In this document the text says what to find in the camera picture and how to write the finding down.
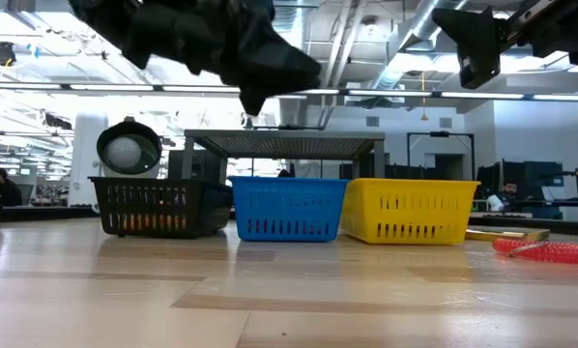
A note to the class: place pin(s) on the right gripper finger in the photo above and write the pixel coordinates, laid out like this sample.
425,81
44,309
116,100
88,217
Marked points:
472,43

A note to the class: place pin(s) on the black rectangular stand frame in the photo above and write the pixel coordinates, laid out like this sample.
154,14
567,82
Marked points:
441,134

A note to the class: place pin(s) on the black plastic basket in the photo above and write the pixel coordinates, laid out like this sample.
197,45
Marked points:
149,181

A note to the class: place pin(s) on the black monitor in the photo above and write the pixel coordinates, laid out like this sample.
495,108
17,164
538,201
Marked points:
197,164

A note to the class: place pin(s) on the black robot station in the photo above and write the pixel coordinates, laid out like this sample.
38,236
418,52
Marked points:
545,179

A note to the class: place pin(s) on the long ceiling light strip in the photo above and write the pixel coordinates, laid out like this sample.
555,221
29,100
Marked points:
110,87

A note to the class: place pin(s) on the person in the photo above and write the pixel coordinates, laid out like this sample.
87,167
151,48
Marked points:
6,191
506,198

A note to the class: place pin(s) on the yellow plastic basket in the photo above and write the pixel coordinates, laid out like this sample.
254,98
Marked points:
410,188

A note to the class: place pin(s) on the blue plastic basket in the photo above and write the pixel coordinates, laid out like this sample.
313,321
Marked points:
289,186

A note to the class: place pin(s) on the grey perforated metal shelf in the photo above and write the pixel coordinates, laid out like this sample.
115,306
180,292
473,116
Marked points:
318,136

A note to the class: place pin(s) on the yellow pack with green window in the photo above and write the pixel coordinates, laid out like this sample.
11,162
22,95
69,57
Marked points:
506,236

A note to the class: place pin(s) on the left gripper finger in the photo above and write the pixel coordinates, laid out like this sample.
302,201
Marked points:
255,96
289,67

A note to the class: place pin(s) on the white pillar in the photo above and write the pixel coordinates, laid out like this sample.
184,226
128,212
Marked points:
88,159

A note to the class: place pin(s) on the black hanging spotlight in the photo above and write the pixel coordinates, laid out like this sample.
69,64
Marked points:
1,53

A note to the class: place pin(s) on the silver spiral ceiling duct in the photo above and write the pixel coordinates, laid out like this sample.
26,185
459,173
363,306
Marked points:
296,24
414,29

